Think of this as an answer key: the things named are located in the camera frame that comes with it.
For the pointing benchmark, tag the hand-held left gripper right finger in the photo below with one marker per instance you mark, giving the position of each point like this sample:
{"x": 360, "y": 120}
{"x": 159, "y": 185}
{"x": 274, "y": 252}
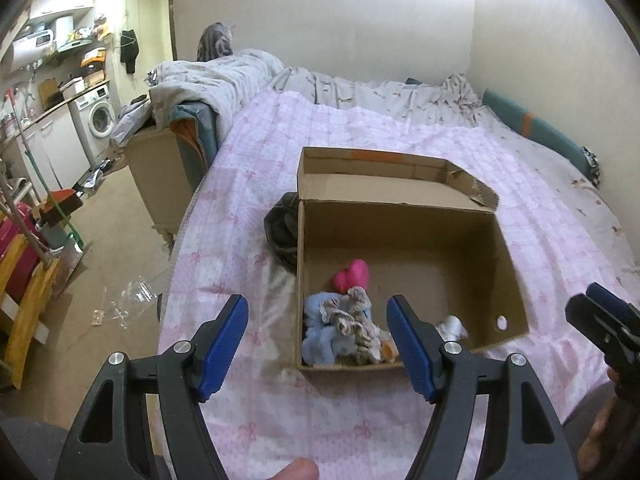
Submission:
{"x": 412, "y": 355}

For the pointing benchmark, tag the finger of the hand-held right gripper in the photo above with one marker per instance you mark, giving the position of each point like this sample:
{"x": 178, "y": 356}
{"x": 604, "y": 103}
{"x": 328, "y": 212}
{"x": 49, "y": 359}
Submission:
{"x": 590, "y": 322}
{"x": 607, "y": 304}

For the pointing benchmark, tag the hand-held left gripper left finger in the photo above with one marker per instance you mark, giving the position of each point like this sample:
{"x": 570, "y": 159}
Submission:
{"x": 222, "y": 355}

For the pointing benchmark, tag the beige lace sock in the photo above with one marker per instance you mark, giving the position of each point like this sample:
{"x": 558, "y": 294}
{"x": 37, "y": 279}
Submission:
{"x": 352, "y": 325}

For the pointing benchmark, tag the blue fluffy sock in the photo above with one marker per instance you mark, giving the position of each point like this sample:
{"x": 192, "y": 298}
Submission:
{"x": 320, "y": 332}

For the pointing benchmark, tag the cardboard box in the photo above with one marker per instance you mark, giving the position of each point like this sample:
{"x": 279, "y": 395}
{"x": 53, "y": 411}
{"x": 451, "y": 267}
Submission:
{"x": 400, "y": 260}

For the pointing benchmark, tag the pink sock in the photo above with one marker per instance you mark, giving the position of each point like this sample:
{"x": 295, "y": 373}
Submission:
{"x": 352, "y": 275}

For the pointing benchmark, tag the person's right hand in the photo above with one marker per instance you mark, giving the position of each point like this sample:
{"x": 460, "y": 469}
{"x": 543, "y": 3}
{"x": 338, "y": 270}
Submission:
{"x": 597, "y": 427}

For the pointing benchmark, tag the person's left hand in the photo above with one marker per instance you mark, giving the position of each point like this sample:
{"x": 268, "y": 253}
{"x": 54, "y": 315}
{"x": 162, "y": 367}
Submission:
{"x": 297, "y": 470}

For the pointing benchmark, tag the white rolled sock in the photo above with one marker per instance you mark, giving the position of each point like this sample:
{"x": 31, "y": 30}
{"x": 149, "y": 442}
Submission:
{"x": 452, "y": 328}

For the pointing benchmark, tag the white printed bedsheet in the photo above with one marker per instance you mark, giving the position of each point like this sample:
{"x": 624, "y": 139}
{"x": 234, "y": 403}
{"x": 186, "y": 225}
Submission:
{"x": 575, "y": 210}

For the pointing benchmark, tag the clear plastic wrappers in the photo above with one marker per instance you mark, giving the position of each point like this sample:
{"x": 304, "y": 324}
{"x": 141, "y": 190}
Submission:
{"x": 122, "y": 305}

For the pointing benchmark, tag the dark striped cloth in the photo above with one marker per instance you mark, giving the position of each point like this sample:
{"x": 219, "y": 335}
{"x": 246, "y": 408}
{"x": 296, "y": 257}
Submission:
{"x": 282, "y": 232}

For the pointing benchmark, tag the black patterned cloth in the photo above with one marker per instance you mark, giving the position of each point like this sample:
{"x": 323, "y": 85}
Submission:
{"x": 593, "y": 160}

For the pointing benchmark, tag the pink bow-print blanket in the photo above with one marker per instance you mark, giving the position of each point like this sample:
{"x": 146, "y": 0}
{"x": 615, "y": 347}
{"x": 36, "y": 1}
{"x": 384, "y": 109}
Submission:
{"x": 250, "y": 210}

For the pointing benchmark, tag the teal pillow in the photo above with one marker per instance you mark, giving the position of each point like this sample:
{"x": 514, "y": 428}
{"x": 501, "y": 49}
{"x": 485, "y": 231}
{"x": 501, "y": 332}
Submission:
{"x": 540, "y": 132}

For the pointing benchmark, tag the teal orange folded blanket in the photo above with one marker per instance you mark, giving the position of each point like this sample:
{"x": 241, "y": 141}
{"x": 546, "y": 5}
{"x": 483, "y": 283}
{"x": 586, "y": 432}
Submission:
{"x": 197, "y": 135}

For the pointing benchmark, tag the red black dustpan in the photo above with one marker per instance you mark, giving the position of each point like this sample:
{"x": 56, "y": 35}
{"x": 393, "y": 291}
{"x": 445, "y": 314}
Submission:
{"x": 59, "y": 203}

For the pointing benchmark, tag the pink suitcase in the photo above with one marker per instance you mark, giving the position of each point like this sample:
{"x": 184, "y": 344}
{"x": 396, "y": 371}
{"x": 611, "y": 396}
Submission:
{"x": 17, "y": 255}

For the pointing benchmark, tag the white kitchen cabinet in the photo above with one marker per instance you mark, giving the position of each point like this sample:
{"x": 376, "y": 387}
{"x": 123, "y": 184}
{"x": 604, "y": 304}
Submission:
{"x": 55, "y": 150}

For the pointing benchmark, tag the white washing machine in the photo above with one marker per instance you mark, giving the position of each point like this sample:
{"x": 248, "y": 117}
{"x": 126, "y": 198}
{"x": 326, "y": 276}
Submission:
{"x": 97, "y": 112}

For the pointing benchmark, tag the grey printed duvet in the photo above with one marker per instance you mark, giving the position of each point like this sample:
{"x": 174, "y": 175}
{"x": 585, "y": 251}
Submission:
{"x": 225, "y": 80}

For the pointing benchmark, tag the grey tabby cat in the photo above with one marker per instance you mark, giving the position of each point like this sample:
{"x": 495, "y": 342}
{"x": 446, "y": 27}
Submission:
{"x": 215, "y": 42}

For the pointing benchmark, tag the black hanging clothes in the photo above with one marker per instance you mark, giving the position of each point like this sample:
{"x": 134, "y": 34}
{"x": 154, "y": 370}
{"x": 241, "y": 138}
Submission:
{"x": 130, "y": 50}

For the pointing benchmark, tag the white water heater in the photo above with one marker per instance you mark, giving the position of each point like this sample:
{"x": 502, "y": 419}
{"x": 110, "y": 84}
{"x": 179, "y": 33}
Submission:
{"x": 27, "y": 52}

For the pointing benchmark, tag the yellow wooden frame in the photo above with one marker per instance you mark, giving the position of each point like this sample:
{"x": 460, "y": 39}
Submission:
{"x": 30, "y": 310}

